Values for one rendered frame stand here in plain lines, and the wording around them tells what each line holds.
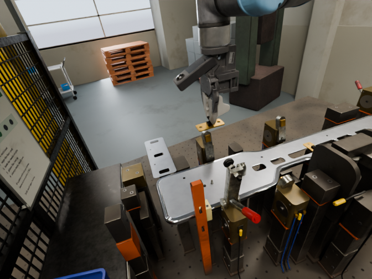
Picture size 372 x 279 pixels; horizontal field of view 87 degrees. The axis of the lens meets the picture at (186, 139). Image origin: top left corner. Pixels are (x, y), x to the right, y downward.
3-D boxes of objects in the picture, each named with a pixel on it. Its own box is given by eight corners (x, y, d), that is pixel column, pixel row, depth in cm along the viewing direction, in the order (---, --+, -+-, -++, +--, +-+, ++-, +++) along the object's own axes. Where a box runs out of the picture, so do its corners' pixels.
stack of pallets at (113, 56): (147, 70, 640) (140, 40, 591) (155, 75, 571) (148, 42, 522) (109, 78, 605) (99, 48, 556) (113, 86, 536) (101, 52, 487)
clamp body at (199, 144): (208, 181, 115) (204, 132, 95) (217, 196, 105) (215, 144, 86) (198, 185, 114) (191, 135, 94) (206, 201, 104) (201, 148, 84)
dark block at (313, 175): (292, 243, 81) (318, 168, 57) (306, 260, 75) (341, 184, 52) (282, 247, 80) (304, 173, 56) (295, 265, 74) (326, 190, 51)
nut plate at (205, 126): (219, 119, 62) (219, 115, 62) (225, 124, 59) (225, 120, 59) (195, 126, 61) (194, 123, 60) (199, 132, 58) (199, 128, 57)
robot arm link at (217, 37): (205, 29, 42) (192, 27, 48) (206, 51, 44) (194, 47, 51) (236, 24, 43) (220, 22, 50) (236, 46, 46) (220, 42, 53)
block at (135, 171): (159, 215, 100) (140, 161, 80) (161, 229, 93) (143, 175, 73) (143, 221, 98) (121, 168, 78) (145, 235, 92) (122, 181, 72)
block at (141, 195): (159, 233, 92) (144, 190, 75) (165, 259, 82) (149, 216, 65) (153, 236, 91) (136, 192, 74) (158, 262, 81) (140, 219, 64)
